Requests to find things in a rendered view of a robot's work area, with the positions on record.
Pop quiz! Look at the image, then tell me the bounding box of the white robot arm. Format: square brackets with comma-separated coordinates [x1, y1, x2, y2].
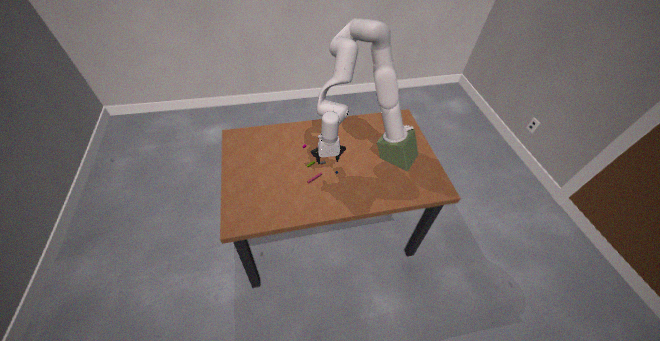
[317, 18, 413, 144]

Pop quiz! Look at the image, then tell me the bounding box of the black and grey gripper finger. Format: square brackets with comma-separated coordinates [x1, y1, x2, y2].
[311, 147, 320, 164]
[336, 145, 346, 161]

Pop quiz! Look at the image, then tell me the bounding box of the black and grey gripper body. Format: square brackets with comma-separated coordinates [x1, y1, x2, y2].
[318, 137, 340, 157]

